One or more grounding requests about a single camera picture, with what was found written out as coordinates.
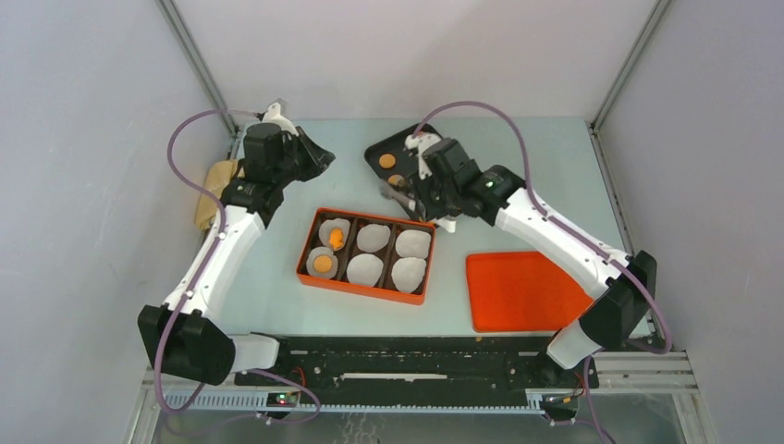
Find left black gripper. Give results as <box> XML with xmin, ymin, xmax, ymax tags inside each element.
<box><xmin>273</xmin><ymin>127</ymin><xmax>335</xmax><ymax>188</ymax></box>

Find black cookie tray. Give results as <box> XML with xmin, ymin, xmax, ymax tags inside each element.
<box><xmin>364</xmin><ymin>124</ymin><xmax>446</xmax><ymax>211</ymax></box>

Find metal tongs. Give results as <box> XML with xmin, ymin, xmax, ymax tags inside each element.
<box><xmin>380</xmin><ymin>182</ymin><xmax>457</xmax><ymax>233</ymax></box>

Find round orange cookie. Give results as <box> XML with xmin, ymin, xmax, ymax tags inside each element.
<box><xmin>312</xmin><ymin>254</ymin><xmax>334</xmax><ymax>273</ymax></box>
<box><xmin>378</xmin><ymin>154</ymin><xmax>397</xmax><ymax>169</ymax></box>
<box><xmin>387</xmin><ymin>174</ymin><xmax>404</xmax><ymax>186</ymax></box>

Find orange compartment box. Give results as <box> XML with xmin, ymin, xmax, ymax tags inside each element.
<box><xmin>296</xmin><ymin>208</ymin><xmax>435</xmax><ymax>305</ymax></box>

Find orange fish cookie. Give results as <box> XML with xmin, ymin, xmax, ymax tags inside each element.
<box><xmin>327</xmin><ymin>228</ymin><xmax>345</xmax><ymax>251</ymax></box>

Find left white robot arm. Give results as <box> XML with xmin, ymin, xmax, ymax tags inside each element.
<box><xmin>138</xmin><ymin>101</ymin><xmax>335</xmax><ymax>386</ymax></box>

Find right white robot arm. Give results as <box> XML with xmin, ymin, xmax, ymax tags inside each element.
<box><xmin>404</xmin><ymin>133</ymin><xmax>656</xmax><ymax>387</ymax></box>

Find tan cloth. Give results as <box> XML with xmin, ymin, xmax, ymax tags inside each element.
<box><xmin>194</xmin><ymin>159</ymin><xmax>239</xmax><ymax>230</ymax></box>

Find orange box lid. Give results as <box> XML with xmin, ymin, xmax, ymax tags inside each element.
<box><xmin>465</xmin><ymin>252</ymin><xmax>593</xmax><ymax>333</ymax></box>

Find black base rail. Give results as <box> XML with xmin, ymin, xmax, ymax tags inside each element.
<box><xmin>270</xmin><ymin>336</ymin><xmax>599</xmax><ymax>408</ymax></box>

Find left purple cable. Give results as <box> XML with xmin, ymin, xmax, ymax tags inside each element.
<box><xmin>153</xmin><ymin>108</ymin><xmax>322</xmax><ymax>426</ymax></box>

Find purple cable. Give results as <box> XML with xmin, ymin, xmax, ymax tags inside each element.
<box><xmin>153</xmin><ymin>108</ymin><xmax>322</xmax><ymax>426</ymax></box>
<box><xmin>411</xmin><ymin>101</ymin><xmax>674</xmax><ymax>444</ymax></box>

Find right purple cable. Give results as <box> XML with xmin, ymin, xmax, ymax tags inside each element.
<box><xmin>411</xmin><ymin>101</ymin><xmax>674</xmax><ymax>444</ymax></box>

